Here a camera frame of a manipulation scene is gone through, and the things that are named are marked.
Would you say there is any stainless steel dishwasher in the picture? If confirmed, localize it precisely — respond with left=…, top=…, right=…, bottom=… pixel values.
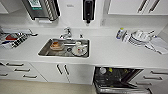
left=92, top=66, right=145, bottom=94

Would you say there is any white cup with saucer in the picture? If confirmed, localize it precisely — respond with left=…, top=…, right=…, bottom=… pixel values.
left=71, top=41, right=87, bottom=57

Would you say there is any small chrome sink knob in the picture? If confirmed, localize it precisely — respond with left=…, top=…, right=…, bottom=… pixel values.
left=78, top=32, right=84, bottom=39

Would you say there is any chrome faucet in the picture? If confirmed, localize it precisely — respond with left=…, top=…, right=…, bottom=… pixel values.
left=59, top=26, right=73, bottom=40

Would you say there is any white under-sink cabinet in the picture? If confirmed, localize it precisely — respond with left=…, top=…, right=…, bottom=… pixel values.
left=30, top=62, right=95, bottom=86

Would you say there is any orange food container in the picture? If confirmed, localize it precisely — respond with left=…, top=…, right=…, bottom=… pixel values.
left=49, top=40, right=64, bottom=52

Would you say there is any black soap dispenser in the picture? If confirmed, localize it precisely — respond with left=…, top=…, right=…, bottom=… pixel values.
left=82, top=0, right=96, bottom=25

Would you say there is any blue label soap bottle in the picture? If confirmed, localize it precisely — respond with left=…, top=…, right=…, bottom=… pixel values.
left=116, top=27, right=125, bottom=41

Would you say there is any steel kitchen sink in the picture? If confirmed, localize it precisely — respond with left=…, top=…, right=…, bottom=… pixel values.
left=36, top=38, right=91, bottom=60

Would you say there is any small white bottle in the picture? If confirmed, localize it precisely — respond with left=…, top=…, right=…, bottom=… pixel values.
left=122, top=30, right=130, bottom=43

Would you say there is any stack of white dishes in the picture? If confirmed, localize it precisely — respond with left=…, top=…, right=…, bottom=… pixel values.
left=128, top=28, right=155, bottom=48

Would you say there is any steel paper towel dispenser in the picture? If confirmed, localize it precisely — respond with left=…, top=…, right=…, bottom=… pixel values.
left=22, top=0, right=61, bottom=23

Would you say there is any white drawer cabinet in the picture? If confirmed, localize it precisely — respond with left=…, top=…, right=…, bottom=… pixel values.
left=132, top=68, right=168, bottom=94
left=0, top=60, right=48, bottom=83

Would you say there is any white wall outlet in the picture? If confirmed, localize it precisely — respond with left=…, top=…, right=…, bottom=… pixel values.
left=100, top=18, right=106, bottom=27

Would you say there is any small wall label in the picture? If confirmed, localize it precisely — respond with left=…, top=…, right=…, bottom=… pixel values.
left=66, top=4, right=75, bottom=8

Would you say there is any black cabinet handle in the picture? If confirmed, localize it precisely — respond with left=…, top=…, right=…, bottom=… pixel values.
left=136, top=0, right=150, bottom=14
left=148, top=0, right=161, bottom=14

